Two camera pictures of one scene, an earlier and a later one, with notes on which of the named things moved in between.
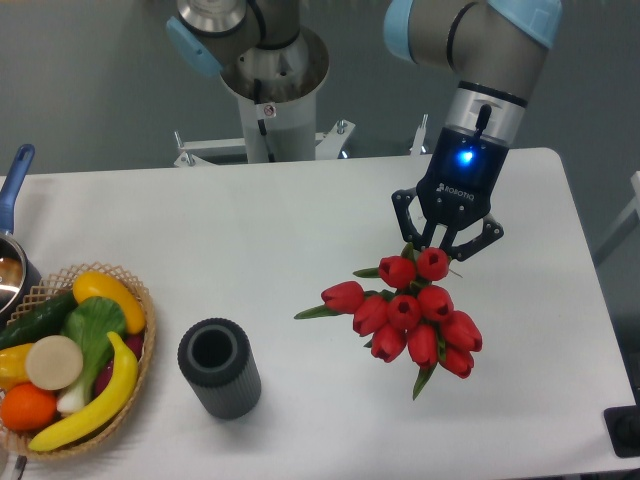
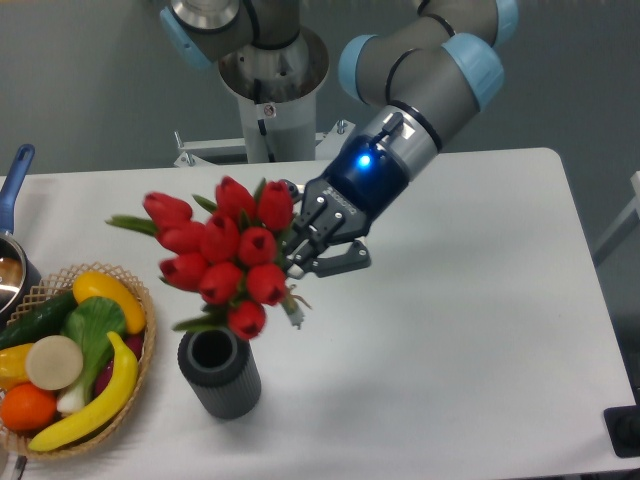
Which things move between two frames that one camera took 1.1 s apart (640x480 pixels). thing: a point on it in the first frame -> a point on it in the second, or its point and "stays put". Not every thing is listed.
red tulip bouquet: x=408 y=317 -> x=229 y=250
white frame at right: x=630 y=211 stays put
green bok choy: x=92 y=322 stays put
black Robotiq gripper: x=459 y=184 -> x=340 y=205
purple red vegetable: x=135 y=342 stays put
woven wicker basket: x=17 y=441 stays put
